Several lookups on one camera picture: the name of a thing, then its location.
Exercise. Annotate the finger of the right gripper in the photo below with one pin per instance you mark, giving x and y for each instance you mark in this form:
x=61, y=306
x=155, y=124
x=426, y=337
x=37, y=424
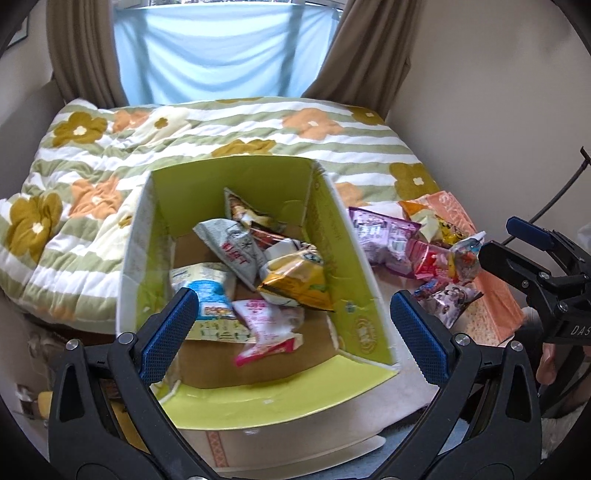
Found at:
x=529, y=233
x=525, y=275

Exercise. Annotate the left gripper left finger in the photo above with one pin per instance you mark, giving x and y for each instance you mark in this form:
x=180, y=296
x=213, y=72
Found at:
x=105, y=422

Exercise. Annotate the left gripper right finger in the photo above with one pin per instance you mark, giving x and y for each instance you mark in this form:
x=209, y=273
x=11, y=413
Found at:
x=484, y=422

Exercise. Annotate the blue red noodle bag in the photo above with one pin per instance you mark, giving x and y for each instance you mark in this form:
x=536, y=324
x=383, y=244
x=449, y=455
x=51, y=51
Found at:
x=465, y=264

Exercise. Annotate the gold Pillows chocolate bag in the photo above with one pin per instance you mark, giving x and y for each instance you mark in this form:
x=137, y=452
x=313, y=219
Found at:
x=448, y=234

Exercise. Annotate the colourful cartoon snack pack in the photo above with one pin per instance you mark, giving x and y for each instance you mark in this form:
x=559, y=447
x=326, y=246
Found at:
x=446, y=301

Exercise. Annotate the pink striped snack bag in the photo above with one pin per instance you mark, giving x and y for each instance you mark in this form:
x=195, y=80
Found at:
x=429, y=261

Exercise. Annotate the purple snack bag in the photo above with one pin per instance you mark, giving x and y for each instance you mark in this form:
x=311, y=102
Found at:
x=385, y=240

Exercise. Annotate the blue white snack pack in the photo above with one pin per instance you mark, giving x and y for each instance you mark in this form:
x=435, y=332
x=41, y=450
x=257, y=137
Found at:
x=214, y=285

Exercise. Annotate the pink white snack pack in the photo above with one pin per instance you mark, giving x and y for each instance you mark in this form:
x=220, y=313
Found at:
x=273, y=328

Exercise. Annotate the white grey snack bag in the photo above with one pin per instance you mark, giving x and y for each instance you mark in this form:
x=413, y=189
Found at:
x=234, y=245

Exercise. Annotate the Taire potato chip bag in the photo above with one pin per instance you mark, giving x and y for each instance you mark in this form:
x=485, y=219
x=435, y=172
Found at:
x=298, y=276

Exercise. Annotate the orange beige snack bag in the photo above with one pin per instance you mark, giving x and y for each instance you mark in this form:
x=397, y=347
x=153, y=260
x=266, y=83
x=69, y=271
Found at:
x=430, y=223

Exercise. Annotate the person's right hand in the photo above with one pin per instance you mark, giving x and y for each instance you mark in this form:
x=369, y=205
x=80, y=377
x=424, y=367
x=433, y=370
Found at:
x=546, y=373

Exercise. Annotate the floral striped quilt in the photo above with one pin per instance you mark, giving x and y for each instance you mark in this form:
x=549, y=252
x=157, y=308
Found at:
x=64, y=230

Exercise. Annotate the right brown curtain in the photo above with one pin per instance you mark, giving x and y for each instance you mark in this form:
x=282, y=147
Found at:
x=370, y=55

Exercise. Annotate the brown curtain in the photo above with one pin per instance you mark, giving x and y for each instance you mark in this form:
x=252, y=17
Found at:
x=370, y=55
x=81, y=43

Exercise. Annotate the brown cream snack bag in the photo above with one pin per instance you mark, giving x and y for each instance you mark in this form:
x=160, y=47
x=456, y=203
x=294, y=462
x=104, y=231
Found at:
x=239, y=210

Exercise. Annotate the grey headboard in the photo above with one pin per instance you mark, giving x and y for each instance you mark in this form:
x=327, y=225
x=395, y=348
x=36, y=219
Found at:
x=21, y=134

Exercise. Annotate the blue window sheet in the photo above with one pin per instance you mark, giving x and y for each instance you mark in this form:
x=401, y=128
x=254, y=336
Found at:
x=181, y=51

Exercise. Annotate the left brown curtain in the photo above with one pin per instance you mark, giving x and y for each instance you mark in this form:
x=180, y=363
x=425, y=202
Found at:
x=81, y=43

